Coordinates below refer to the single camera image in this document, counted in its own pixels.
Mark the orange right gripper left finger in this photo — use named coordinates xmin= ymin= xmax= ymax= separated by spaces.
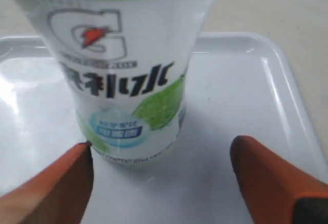
xmin=1 ymin=142 xmax=94 ymax=223

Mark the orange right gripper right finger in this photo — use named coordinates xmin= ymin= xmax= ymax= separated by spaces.
xmin=230 ymin=135 xmax=327 ymax=223

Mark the clear lime drink bottle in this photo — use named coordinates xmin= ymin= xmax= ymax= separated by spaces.
xmin=15 ymin=0 xmax=214 ymax=164

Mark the white plastic tray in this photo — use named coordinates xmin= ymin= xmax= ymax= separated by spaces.
xmin=1 ymin=33 xmax=327 ymax=223

